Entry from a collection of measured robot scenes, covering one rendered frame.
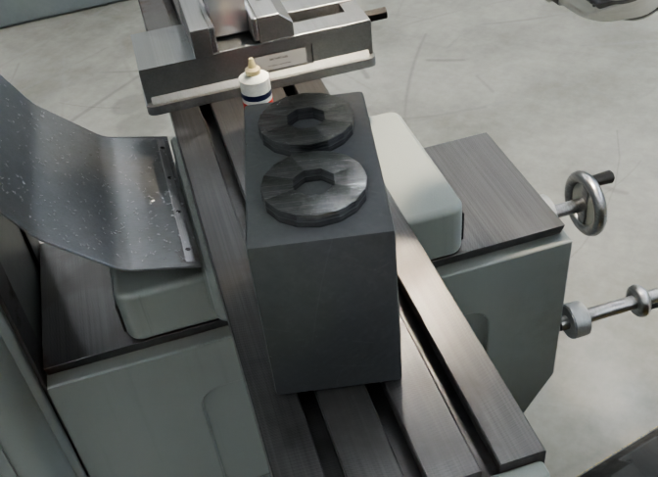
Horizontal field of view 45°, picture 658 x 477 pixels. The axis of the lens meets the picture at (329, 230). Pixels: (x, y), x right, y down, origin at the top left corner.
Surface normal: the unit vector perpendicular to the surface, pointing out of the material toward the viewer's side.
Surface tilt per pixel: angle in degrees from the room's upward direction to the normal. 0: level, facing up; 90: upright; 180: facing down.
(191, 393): 90
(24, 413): 89
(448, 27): 0
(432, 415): 0
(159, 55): 0
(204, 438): 90
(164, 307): 90
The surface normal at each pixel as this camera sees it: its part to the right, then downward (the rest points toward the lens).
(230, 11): 0.28, 0.61
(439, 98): -0.09, -0.76
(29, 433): 0.77, 0.34
